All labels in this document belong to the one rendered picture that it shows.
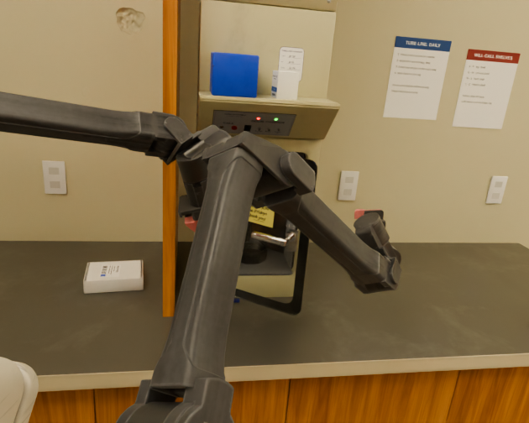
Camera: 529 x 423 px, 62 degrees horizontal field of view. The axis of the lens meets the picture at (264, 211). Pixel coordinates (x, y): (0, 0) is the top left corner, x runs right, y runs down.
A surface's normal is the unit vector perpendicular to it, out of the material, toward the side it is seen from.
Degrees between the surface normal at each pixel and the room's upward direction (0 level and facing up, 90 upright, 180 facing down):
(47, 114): 50
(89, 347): 0
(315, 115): 135
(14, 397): 86
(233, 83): 90
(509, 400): 90
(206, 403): 62
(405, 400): 90
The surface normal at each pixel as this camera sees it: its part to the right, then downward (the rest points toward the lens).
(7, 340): 0.07, -0.94
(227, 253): 0.75, -0.26
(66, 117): 0.50, -0.37
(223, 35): 0.16, 0.34
